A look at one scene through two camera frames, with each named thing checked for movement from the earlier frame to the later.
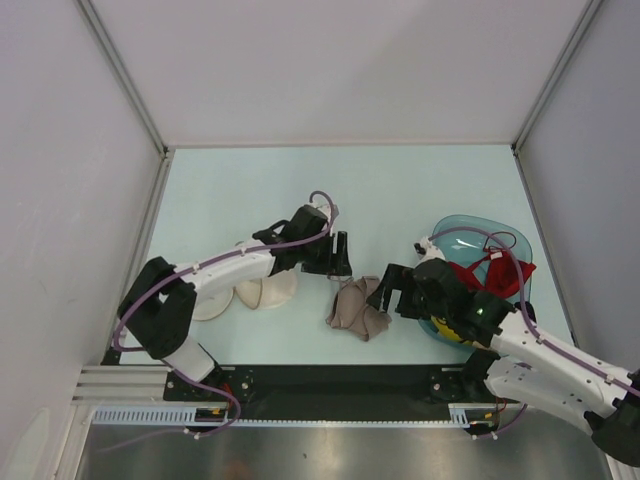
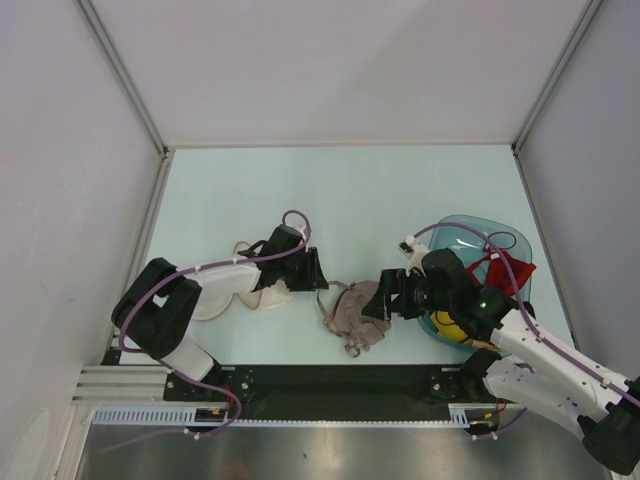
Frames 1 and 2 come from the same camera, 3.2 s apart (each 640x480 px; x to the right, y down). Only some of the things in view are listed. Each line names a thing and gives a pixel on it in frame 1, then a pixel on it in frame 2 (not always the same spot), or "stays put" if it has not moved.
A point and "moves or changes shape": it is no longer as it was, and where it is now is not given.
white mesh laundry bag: x=267 y=292 stays put
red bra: x=497 y=273 stays put
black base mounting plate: x=329 y=393 stays put
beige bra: x=351 y=310 moves or changes shape
